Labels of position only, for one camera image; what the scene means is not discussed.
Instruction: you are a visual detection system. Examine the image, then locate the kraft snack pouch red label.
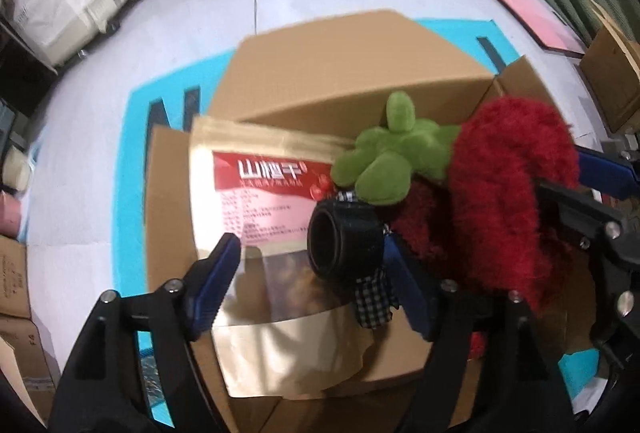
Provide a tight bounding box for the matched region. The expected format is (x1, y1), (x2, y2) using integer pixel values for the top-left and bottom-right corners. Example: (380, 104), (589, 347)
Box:
(189, 115), (373, 399)

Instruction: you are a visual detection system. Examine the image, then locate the beige bowl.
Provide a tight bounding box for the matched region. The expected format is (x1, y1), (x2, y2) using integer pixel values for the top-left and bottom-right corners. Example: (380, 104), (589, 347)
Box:
(0, 145), (33, 191)

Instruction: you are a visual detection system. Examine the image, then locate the red strawberry plush toy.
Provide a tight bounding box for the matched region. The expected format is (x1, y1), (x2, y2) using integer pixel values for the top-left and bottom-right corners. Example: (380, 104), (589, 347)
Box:
(447, 97), (581, 311)

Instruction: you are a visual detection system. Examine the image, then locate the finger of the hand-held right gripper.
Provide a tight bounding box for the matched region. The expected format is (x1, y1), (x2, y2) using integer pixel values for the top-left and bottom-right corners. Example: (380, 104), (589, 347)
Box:
(575, 133), (640, 201)
(532, 178), (640, 374)

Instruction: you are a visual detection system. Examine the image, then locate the brown cardboard box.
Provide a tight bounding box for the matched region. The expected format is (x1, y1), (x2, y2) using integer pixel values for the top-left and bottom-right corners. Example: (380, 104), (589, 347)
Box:
(0, 315), (56, 424)
(0, 233), (33, 319)

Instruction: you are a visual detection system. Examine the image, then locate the green plush toy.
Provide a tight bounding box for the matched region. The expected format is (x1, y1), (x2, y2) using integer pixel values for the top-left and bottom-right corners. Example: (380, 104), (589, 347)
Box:
(332, 91), (461, 206)

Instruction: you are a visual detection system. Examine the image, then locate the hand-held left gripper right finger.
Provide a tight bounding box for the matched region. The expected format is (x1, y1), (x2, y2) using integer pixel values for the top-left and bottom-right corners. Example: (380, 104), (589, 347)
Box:
(382, 233), (576, 433)

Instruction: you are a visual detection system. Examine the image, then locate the pink board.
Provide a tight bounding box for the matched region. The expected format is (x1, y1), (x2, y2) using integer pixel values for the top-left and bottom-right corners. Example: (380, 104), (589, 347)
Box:
(477, 0), (586, 58)

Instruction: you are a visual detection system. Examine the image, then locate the black gingham hair ring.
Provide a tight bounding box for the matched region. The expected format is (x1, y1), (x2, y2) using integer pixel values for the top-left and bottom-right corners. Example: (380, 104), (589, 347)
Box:
(306, 190), (401, 329)

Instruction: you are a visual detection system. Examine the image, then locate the large printed cardboard box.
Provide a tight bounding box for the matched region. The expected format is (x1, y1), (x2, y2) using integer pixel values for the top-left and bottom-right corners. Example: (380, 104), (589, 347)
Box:
(580, 0), (640, 134)

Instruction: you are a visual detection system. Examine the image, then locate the pink cup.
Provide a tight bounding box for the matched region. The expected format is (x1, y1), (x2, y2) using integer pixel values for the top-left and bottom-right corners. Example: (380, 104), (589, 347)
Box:
(0, 190), (23, 241)

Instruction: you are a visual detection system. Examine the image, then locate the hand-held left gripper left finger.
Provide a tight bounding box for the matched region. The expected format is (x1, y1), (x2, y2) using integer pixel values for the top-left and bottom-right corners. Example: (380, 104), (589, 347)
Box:
(47, 233), (243, 433)

